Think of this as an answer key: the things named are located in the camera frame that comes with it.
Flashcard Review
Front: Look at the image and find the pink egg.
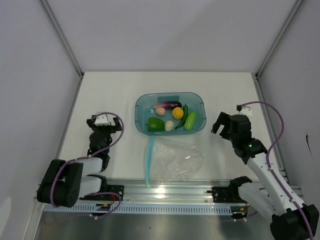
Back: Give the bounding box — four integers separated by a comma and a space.
155, 107, 166, 116

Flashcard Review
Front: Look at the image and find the slotted cable duct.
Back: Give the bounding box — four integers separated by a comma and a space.
43, 203, 232, 216

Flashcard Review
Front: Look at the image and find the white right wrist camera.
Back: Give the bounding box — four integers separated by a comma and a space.
236, 105, 253, 117

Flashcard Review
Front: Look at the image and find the aluminium mounting rail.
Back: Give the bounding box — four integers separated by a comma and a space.
33, 177, 305, 205

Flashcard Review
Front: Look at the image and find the green bell pepper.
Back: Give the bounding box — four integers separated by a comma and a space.
147, 117, 165, 132

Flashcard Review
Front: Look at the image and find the left aluminium frame post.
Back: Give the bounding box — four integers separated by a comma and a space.
38, 0, 84, 79

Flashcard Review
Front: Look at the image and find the right aluminium frame post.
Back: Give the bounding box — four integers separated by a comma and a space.
254, 0, 306, 78

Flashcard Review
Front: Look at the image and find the light green cucumber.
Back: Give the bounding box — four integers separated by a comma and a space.
184, 111, 197, 130

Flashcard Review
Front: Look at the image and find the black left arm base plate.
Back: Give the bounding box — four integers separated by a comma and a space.
79, 185, 125, 201

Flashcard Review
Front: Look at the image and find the purple eggplant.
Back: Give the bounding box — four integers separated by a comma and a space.
151, 101, 182, 110

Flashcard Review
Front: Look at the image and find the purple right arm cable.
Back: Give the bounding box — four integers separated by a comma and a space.
239, 101, 316, 240

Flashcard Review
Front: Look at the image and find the dark green chili pepper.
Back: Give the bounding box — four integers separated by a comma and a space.
174, 104, 189, 130

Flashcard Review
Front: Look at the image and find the blue translucent plastic basin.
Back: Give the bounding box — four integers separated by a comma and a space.
134, 92, 207, 136

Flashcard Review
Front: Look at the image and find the white egg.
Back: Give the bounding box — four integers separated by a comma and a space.
164, 120, 175, 132

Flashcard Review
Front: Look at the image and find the aluminium frame post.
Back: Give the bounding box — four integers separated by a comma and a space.
38, 0, 84, 79
254, 0, 306, 78

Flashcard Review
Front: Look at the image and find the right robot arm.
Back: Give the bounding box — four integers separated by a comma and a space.
211, 112, 320, 240

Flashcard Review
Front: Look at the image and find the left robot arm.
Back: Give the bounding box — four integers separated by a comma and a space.
36, 112, 124, 208

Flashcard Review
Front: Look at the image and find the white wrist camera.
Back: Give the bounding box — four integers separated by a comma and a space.
236, 105, 253, 117
94, 113, 110, 126

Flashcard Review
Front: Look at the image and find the clear zip top bag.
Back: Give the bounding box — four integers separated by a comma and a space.
144, 135, 205, 189

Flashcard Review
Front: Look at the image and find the orange fruit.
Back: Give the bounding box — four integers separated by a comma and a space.
171, 107, 184, 120

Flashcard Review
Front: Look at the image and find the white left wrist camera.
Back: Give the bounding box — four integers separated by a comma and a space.
94, 113, 110, 126

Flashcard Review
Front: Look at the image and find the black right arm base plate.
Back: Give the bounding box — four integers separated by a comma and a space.
206, 186, 247, 204

